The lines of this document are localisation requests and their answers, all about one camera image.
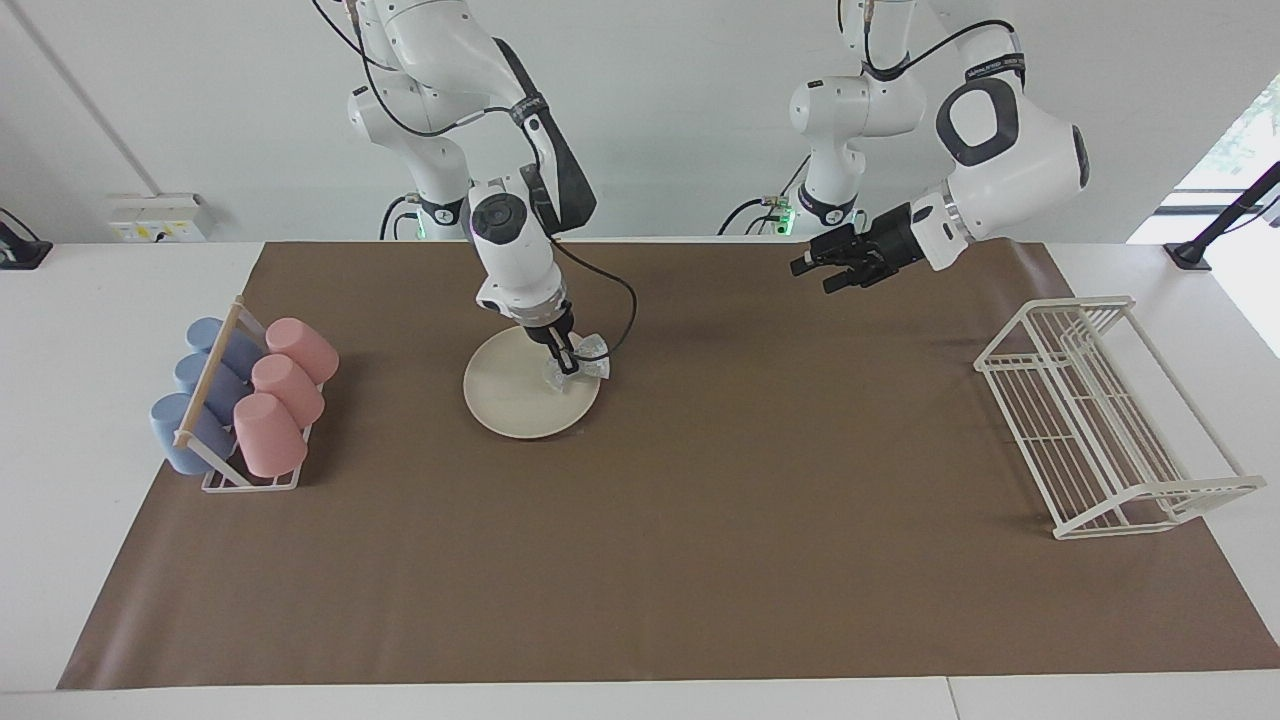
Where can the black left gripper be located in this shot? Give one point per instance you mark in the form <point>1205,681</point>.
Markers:
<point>890,245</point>

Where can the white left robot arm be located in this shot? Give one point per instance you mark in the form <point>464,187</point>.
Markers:
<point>1010,160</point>

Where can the brown table mat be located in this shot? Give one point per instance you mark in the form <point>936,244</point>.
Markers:
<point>700,550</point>

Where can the black table clamp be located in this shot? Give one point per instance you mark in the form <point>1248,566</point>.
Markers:
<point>20,250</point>

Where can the cup rack with wooden rod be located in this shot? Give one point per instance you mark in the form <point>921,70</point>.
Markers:
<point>210,372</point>

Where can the pink plastic cup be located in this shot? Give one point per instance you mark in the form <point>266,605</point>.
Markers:
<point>268,435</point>
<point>288,388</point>
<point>303,347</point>

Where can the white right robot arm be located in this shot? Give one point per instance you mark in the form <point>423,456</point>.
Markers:
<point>510,260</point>

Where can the base connector with green light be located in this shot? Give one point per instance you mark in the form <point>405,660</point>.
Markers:
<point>782,215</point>

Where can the blue plastic cup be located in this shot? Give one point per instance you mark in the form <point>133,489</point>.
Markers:
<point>225,340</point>
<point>205,385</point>
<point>183,432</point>

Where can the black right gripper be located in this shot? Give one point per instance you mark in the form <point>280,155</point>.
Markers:
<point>545,322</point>

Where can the cream round plate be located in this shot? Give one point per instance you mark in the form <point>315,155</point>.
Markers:
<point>510,395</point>

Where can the white wall power outlet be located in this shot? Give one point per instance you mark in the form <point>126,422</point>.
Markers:
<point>155,220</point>

